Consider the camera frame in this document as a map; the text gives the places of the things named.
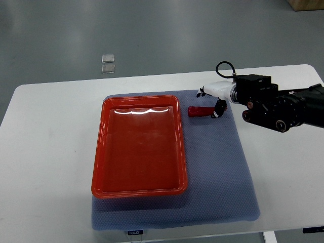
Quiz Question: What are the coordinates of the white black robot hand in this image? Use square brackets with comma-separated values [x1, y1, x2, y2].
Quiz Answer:
[196, 81, 238, 118]

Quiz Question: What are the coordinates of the red pepper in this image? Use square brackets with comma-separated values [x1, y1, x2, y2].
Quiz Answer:
[187, 106, 215, 117]

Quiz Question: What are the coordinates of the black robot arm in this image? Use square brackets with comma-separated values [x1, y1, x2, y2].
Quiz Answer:
[215, 61, 323, 133]

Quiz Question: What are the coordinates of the red plastic tray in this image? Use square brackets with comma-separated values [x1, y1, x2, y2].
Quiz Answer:
[91, 95, 188, 199]

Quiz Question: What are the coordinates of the blue-grey mesh mat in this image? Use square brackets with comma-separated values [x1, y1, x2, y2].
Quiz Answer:
[92, 90, 260, 230]

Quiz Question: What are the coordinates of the cardboard box corner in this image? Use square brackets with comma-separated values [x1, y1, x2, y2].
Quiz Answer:
[287, 0, 323, 11]

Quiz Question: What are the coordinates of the lower metal floor plate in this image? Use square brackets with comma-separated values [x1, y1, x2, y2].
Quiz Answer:
[102, 64, 115, 74]

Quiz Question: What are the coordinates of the metal floor plate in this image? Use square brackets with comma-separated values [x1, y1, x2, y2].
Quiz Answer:
[101, 54, 115, 63]
[102, 64, 115, 74]

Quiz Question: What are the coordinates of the upper metal floor plate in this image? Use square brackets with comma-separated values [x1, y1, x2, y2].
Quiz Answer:
[101, 54, 115, 63]

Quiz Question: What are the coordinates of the white table leg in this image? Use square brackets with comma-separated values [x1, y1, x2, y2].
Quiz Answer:
[263, 231, 278, 243]

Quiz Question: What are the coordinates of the black table edge label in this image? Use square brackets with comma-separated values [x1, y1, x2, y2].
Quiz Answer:
[302, 226, 324, 234]

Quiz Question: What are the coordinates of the black mat brand label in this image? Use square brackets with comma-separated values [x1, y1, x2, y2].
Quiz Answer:
[128, 230, 144, 236]

